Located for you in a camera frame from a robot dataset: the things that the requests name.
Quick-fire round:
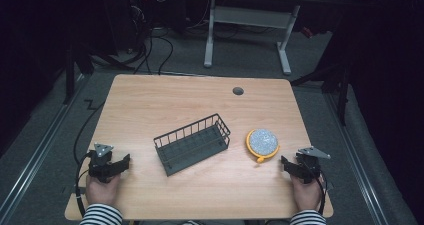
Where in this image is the dark grey wire basket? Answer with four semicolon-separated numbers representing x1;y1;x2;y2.
153;113;232;178

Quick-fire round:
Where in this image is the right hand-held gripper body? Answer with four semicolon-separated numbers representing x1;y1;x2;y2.
294;146;332;185

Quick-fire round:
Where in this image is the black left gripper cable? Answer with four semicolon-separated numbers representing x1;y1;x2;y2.
72;101;105;218

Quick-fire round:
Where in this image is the person's right hand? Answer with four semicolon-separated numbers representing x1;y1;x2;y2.
290;175;324;213

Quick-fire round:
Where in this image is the bundle of black floor cables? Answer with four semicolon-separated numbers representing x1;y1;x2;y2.
89;0;214;76

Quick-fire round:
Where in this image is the white-framed desk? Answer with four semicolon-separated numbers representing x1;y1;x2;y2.
203;0;344;76

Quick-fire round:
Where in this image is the black metal stand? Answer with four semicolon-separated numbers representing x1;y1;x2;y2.
290;59;355;126
62;43;96;106

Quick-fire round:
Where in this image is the yellow round glittery case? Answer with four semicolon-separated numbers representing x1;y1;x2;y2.
245;128;281;165

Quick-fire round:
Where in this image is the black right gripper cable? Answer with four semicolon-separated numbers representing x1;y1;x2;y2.
308;166;330;217

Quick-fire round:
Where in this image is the metal floor rail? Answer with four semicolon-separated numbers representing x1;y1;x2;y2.
323;91;391;225
0;73;88;219

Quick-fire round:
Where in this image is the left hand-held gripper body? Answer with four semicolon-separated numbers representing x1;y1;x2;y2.
87;142;116;184

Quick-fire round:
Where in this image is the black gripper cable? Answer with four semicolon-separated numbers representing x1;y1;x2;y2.
308;166;330;217
72;101;105;218

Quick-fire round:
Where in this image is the person's left hand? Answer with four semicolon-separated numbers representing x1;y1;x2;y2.
85;174;122;207

